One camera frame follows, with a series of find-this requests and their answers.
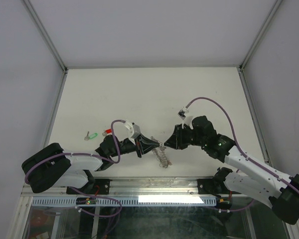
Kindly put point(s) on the aluminium frame post right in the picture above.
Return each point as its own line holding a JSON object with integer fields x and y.
{"x": 261, "y": 33}

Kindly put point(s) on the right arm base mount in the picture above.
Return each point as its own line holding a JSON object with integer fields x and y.
{"x": 209, "y": 186}

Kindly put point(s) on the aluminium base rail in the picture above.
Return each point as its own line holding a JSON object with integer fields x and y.
{"x": 141, "y": 185}

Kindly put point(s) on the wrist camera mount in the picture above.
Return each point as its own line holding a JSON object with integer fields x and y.
{"x": 133, "y": 131}
{"x": 186, "y": 117}

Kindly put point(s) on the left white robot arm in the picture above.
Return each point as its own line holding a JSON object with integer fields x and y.
{"x": 54, "y": 166}

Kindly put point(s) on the white slotted cable duct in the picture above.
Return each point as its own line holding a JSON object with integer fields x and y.
{"x": 141, "y": 201}

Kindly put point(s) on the aluminium frame post left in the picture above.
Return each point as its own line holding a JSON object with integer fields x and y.
{"x": 44, "y": 34}

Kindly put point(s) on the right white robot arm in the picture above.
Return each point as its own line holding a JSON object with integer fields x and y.
{"x": 257, "y": 180}

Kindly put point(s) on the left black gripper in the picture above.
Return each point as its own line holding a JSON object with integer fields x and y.
{"x": 144, "y": 145}

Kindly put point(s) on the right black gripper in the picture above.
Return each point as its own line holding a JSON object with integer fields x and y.
{"x": 175, "y": 140}

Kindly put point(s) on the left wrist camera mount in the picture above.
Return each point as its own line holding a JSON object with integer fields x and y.
{"x": 133, "y": 131}

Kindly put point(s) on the metal disc with keyrings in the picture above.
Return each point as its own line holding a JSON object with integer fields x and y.
{"x": 160, "y": 154}

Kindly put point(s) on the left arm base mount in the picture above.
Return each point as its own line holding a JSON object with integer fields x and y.
{"x": 97, "y": 185}

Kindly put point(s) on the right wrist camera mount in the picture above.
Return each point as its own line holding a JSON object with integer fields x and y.
{"x": 186, "y": 117}

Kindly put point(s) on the aluminium frame post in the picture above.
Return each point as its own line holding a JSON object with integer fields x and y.
{"x": 44, "y": 34}
{"x": 261, "y": 33}

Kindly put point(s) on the red tag key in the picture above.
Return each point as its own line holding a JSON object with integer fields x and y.
{"x": 107, "y": 132}

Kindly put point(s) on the green tag key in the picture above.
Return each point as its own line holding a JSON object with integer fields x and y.
{"x": 90, "y": 136}

